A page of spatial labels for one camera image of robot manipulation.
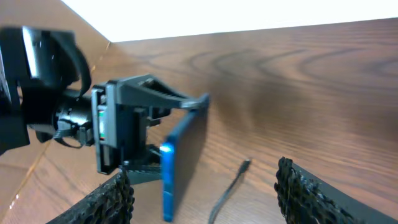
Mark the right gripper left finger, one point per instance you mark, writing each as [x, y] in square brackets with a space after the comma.
[112, 202]

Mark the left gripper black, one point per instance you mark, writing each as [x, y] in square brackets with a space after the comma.
[122, 112]

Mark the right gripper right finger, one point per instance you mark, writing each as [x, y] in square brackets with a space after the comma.
[304, 198]

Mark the blue Galaxy smartphone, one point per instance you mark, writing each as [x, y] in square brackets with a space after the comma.
[180, 153]

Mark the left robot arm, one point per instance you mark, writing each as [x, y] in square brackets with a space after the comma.
[137, 123]

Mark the cardboard panel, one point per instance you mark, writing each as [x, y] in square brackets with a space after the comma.
[47, 53]

